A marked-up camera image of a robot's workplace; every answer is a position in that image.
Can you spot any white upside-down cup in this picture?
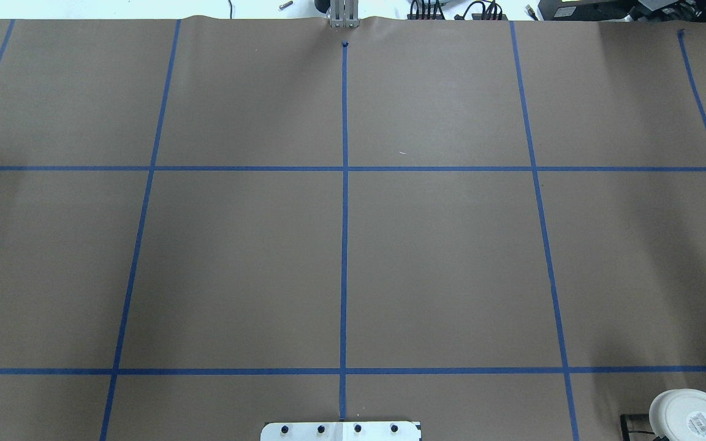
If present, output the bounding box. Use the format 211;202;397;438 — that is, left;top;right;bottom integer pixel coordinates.
649;389;706;440

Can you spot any black monitor right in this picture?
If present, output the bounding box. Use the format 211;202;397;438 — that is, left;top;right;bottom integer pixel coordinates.
537;1;706;23

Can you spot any aluminium frame post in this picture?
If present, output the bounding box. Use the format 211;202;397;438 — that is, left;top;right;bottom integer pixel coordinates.
327;0;360;29

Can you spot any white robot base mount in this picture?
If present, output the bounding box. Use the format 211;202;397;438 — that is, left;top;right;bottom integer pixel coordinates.
260;421;423;440

